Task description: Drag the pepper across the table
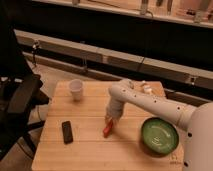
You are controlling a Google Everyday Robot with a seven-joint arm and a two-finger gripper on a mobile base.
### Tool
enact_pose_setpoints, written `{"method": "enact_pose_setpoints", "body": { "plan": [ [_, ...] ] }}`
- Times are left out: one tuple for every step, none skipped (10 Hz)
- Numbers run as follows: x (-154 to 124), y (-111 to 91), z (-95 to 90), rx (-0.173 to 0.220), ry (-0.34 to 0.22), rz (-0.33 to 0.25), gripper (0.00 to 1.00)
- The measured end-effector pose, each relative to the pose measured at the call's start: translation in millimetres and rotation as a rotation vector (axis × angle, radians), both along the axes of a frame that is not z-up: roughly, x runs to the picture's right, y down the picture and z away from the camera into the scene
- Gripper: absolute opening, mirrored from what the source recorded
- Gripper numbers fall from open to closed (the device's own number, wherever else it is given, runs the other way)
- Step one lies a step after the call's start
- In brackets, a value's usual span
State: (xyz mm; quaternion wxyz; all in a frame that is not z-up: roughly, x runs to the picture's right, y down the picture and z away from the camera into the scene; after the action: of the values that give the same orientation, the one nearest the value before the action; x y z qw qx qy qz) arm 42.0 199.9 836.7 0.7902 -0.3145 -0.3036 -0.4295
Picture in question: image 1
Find small white object on table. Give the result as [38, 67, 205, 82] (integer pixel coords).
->
[141, 80, 152, 94]

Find black office chair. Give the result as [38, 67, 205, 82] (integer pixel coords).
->
[0, 26, 49, 161]

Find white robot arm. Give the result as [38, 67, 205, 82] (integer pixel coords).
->
[106, 79, 213, 171]

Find white paper cup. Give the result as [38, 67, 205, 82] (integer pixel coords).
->
[69, 79, 83, 101]

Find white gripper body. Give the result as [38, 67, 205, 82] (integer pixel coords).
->
[105, 99, 124, 124]

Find wooden table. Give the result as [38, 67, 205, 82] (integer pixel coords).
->
[32, 81, 183, 171]

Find green bowl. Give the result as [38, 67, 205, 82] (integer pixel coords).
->
[141, 117, 179, 155]

